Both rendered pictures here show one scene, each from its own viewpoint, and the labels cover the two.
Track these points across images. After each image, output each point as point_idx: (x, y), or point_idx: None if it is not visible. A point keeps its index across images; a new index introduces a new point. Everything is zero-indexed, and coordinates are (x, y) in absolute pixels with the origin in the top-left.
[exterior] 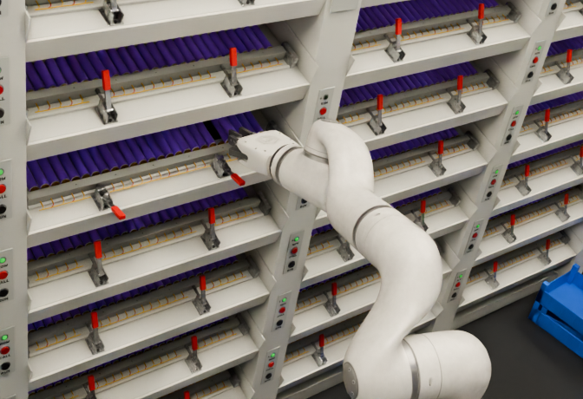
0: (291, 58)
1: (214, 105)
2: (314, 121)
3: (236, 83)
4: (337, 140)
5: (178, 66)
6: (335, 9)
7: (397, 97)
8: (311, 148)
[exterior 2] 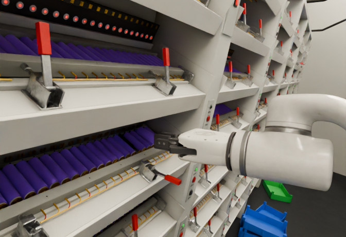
0: (189, 75)
1: (158, 100)
2: (203, 126)
3: (169, 83)
4: (343, 100)
5: (116, 63)
6: (225, 31)
7: (215, 119)
8: (289, 122)
